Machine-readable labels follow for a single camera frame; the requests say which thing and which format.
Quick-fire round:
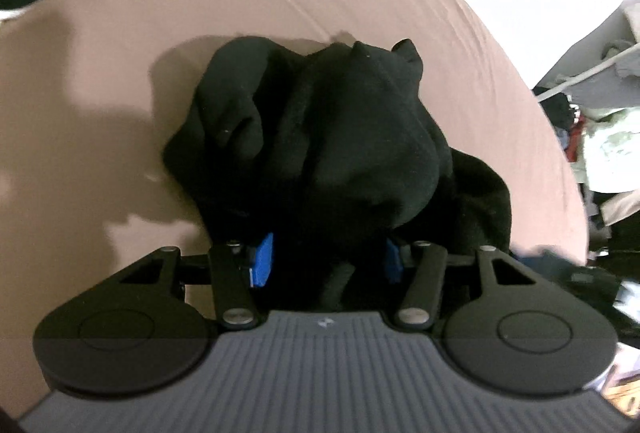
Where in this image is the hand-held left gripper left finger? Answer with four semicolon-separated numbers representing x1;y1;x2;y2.
117;233;275;330

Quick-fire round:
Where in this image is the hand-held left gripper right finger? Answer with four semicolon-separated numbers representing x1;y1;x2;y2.
384;235;538;331

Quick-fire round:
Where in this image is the black t-shirt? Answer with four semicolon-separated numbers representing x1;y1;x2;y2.
162;39;512;311

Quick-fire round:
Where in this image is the pile of assorted clothes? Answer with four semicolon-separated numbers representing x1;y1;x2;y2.
515;88;640;364

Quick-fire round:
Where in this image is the white clothes rack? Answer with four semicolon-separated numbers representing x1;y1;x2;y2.
535;48;640;102

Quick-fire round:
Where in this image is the light green garment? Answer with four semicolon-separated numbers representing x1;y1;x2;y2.
572;108;640;186

